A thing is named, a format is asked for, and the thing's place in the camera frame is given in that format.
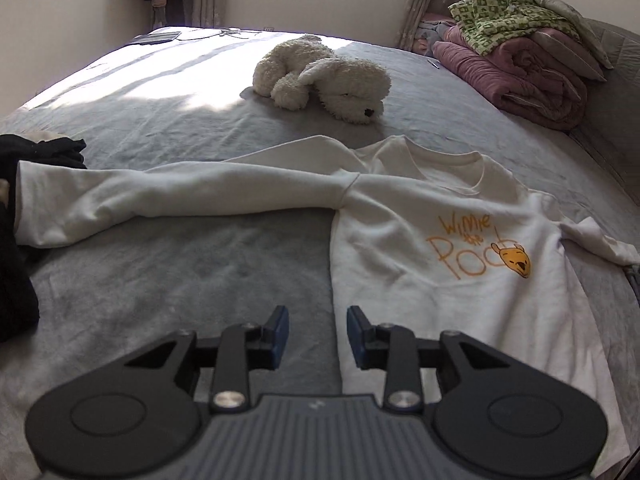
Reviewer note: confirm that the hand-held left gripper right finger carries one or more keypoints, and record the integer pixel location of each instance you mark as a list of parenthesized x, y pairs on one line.
[(356, 341)]

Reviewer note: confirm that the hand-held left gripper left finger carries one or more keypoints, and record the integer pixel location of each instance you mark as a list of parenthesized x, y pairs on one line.
[(280, 334)]

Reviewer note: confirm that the white printed t-shirt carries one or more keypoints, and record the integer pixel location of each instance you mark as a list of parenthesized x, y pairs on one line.
[(400, 260)]

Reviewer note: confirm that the black clothes pile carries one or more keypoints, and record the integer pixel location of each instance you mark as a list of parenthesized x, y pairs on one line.
[(15, 280)]

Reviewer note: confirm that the white plush dog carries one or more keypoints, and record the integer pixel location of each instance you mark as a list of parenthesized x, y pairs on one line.
[(320, 75)]

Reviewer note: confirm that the pink folded quilt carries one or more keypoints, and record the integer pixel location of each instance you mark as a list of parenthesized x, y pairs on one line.
[(525, 85)]

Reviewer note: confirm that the blue-grey bundled cloth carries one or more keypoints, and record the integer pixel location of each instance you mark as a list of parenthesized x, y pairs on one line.
[(430, 35)]

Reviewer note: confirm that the black flat device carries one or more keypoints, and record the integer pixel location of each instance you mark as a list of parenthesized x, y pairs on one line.
[(157, 37)]

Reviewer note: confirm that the green patterned blanket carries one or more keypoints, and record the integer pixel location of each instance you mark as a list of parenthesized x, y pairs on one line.
[(500, 15)]

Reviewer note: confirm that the pink pillow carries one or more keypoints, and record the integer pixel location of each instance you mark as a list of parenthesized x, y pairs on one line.
[(570, 47)]

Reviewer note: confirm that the grey padded headboard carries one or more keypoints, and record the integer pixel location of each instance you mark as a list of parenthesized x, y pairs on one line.
[(620, 85)]

